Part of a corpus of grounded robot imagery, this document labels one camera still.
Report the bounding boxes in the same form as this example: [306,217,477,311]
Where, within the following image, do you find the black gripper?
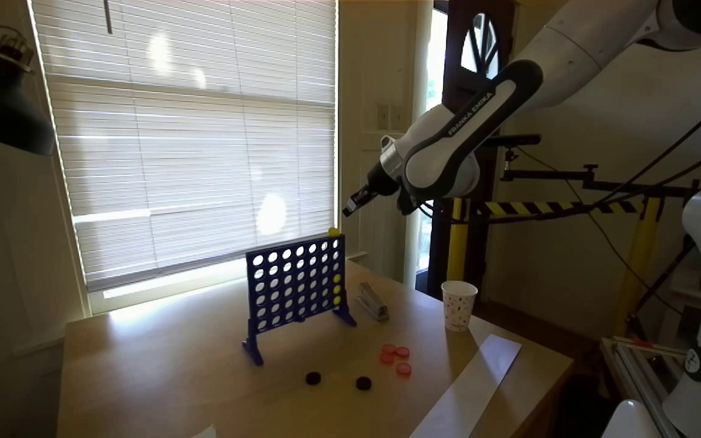
[340,165,409,218]

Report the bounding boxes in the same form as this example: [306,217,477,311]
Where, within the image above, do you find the white paper cup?
[439,277,483,333]

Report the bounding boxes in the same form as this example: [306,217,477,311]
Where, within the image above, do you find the green white game box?
[602,333,693,409]

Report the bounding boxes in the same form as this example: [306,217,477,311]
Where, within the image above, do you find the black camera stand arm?
[500,163,701,204]

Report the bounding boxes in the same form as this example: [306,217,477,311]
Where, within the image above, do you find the dark wooden door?
[423,0,518,298]

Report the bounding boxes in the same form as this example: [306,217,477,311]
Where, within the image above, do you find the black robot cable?
[409,83,701,314]

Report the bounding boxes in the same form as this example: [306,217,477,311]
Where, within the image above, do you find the small grey white box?
[356,283,392,325]

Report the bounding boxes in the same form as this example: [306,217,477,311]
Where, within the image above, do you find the white window blind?
[29,0,340,288]

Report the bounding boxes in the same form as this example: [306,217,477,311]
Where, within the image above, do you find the yellow black striped barrier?
[446,195,670,335]

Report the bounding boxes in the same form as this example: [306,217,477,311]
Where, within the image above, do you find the blue upright gameboard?
[242,233,360,368]

